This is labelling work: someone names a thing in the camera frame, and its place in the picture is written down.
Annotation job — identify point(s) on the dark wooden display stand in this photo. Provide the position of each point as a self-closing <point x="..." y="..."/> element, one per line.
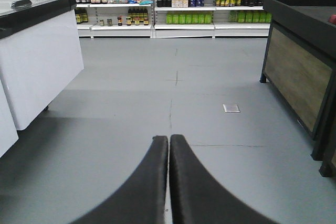
<point x="300" y="64"/>

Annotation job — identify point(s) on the silver floor socket plate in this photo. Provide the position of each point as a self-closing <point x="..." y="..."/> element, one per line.
<point x="231" y="108"/>

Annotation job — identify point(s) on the white chest freezer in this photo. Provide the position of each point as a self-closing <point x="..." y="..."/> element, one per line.
<point x="40" y="54"/>
<point x="8" y="134"/>

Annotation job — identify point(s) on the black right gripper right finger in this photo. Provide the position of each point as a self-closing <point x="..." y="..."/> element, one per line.
<point x="197" y="197"/>

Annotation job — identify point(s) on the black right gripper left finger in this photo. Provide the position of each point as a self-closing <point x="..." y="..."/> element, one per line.
<point x="141" y="198"/>

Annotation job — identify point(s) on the white chest freezer far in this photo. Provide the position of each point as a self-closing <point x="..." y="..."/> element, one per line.
<point x="40" y="54"/>

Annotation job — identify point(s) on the white chest freezer near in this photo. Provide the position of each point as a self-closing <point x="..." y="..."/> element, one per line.
<point x="8" y="134"/>

